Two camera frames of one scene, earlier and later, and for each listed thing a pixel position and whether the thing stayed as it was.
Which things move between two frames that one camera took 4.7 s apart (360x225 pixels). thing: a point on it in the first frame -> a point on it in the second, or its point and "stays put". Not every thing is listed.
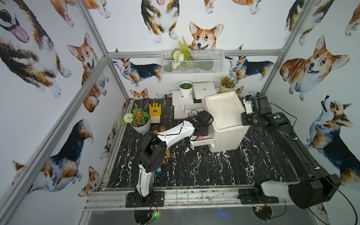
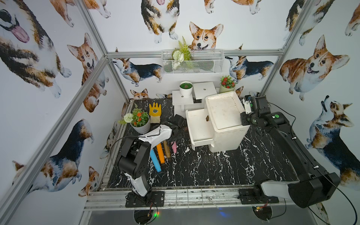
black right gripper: [243, 116] stays put
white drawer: [203, 141] stays put
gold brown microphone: [162, 129] stays put
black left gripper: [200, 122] -> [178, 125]
